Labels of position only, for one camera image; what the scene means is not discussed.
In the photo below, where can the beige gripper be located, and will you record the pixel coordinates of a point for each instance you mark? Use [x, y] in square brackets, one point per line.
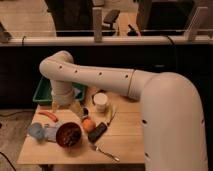
[71, 104]

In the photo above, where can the dark purple grapes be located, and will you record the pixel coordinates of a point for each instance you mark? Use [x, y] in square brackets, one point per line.
[70, 136]

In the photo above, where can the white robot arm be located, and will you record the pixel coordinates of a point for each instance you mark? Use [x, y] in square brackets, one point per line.
[173, 122]

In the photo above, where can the red bowl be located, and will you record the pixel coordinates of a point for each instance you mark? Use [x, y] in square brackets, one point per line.
[65, 125]

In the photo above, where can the green plastic tray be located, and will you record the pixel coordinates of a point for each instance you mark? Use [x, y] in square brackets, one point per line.
[43, 97]

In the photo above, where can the light blue cloth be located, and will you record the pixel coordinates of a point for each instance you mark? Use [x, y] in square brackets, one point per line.
[78, 93]

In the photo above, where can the orange carrot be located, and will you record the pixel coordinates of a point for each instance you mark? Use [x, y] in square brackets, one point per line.
[49, 115]

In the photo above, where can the small dark round container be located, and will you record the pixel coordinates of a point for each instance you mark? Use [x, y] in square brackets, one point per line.
[85, 112]

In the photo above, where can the white grey cloth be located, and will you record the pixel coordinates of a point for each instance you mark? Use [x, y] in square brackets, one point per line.
[50, 131]

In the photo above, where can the orange fruit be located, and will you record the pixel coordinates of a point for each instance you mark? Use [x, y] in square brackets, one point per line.
[88, 125]

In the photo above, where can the white cylindrical cup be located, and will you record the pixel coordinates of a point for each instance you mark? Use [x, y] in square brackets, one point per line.
[100, 100]

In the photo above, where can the black rectangular block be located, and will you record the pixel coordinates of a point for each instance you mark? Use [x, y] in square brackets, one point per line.
[94, 135]

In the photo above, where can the silver fork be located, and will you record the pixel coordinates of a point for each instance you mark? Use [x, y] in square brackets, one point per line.
[97, 149]

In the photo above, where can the black office chair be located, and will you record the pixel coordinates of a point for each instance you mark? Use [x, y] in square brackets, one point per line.
[111, 17]

